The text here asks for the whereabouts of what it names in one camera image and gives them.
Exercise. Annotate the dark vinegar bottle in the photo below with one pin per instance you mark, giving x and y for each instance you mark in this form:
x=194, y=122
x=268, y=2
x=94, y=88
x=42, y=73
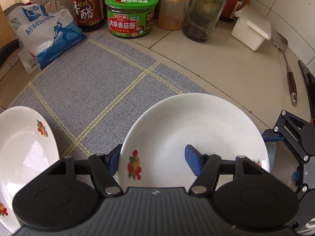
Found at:
x=89, y=14

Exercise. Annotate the green lid mushroom sauce jar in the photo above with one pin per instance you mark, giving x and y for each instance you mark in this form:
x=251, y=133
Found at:
x=130, y=18

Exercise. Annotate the binder clips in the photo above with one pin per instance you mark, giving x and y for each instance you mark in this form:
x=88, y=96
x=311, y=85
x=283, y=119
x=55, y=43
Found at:
x=51, y=5

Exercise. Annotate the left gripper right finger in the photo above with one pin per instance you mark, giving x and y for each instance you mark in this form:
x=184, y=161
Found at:
x=205, y=167

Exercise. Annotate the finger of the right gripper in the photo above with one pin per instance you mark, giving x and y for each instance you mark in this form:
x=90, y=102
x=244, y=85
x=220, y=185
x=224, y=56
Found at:
x=270, y=136

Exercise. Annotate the yellow lid spice jar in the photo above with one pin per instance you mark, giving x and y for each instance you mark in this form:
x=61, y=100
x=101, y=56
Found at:
x=171, y=14

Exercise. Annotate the white plastic box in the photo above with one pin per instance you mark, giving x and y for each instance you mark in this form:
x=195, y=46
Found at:
x=251, y=28

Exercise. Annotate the white plate fruit print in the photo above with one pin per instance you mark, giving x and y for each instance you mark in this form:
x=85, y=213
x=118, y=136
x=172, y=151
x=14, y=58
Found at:
x=153, y=152

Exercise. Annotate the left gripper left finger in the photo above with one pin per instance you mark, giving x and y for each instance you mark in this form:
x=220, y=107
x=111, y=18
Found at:
x=103, y=168

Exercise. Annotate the clear glass bottle red cap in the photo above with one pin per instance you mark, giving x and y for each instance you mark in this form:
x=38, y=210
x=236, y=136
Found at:
x=201, y=18

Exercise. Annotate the blue white salt bag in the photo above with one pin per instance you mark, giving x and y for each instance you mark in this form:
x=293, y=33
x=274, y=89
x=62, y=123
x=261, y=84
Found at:
x=43, y=36

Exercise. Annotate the metal spatula wooden handle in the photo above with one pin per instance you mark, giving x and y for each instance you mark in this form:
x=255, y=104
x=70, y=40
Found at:
x=281, y=44

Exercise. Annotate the grey checked cloth mat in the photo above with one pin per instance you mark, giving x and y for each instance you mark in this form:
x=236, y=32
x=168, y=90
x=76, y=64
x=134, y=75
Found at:
x=92, y=95

